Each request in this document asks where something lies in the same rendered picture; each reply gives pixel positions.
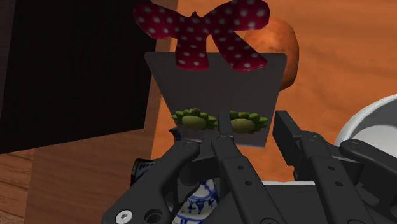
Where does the white bowl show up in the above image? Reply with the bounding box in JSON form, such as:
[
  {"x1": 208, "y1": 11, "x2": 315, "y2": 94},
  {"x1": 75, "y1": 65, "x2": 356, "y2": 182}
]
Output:
[{"x1": 334, "y1": 94, "x2": 397, "y2": 156}]

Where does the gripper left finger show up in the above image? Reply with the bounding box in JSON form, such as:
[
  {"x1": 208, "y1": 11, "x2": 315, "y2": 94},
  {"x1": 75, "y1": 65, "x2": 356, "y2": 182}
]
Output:
[{"x1": 101, "y1": 111, "x2": 287, "y2": 224}]

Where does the orange round fruit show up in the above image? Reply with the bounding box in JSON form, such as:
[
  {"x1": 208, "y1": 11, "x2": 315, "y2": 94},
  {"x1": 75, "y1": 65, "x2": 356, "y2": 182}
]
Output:
[{"x1": 243, "y1": 17, "x2": 300, "y2": 92}]

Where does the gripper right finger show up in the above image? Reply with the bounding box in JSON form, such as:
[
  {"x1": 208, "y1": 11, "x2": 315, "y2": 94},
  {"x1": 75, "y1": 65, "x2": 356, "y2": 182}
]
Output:
[{"x1": 272, "y1": 109, "x2": 397, "y2": 224}]

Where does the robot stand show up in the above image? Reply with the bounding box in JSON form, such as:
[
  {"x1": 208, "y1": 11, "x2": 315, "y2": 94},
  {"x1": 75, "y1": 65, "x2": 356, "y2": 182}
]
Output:
[{"x1": 0, "y1": 0, "x2": 157, "y2": 155}]

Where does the blue and white porcelain vase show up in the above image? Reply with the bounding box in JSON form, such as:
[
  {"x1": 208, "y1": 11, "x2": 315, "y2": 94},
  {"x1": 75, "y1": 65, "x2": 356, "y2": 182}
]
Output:
[{"x1": 131, "y1": 127, "x2": 219, "y2": 224}]

